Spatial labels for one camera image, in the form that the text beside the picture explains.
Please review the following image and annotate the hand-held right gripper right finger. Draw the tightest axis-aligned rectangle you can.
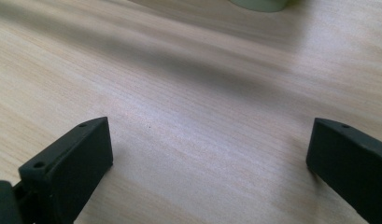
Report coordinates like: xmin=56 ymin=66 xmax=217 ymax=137
xmin=305 ymin=117 xmax=382 ymax=224

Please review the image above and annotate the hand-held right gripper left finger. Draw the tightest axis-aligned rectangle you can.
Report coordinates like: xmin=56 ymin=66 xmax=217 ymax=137
xmin=18 ymin=116 xmax=114 ymax=224

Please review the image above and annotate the pale green round container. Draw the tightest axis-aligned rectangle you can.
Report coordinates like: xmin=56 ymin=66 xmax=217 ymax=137
xmin=229 ymin=0 xmax=290 ymax=13

